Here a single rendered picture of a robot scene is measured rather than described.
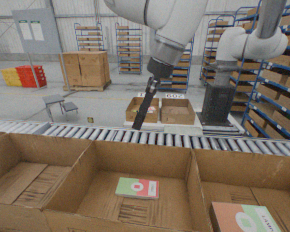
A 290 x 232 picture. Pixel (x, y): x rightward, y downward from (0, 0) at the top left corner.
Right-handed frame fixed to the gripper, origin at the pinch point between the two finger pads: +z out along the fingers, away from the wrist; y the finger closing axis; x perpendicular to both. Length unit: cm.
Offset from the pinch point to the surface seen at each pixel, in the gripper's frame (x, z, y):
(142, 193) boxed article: -11.0, 23.7, -10.5
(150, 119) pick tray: -11, 36, 70
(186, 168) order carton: -24.9, 13.8, -0.2
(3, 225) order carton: 24.9, 31.9, -29.1
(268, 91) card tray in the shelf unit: -145, -14, 165
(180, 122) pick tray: -35, 29, 71
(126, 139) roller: 2, 45, 43
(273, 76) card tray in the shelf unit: -138, -32, 166
